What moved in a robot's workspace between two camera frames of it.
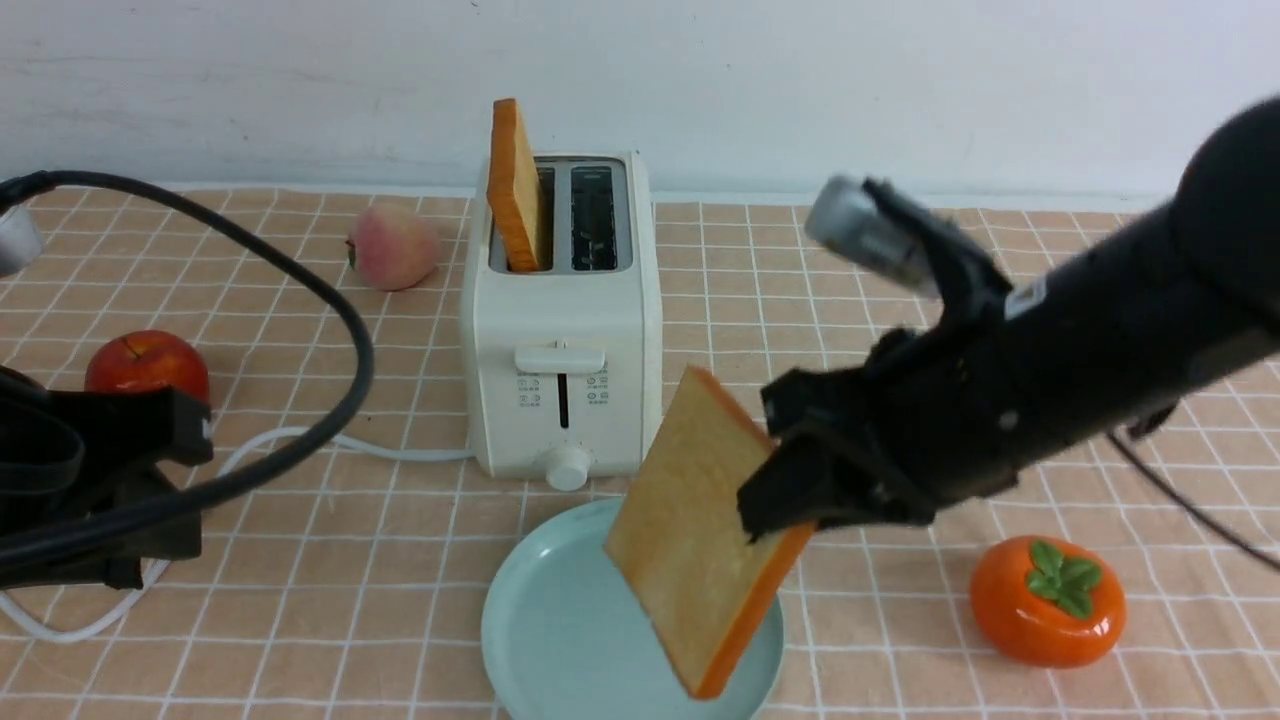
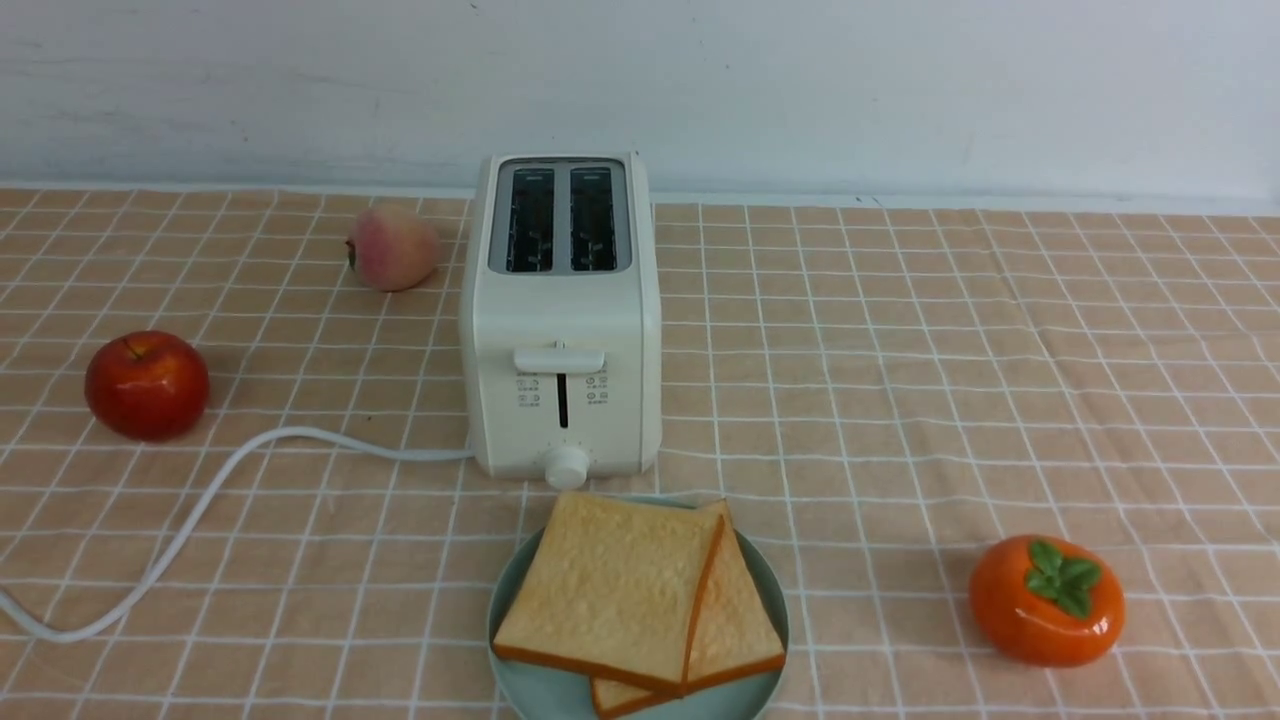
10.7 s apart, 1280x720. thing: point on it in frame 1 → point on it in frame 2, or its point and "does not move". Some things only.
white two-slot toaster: (563, 365) does not move
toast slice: (512, 189) → (615, 586)
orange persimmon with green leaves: (1047, 602) does not move
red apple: (147, 358) does not move
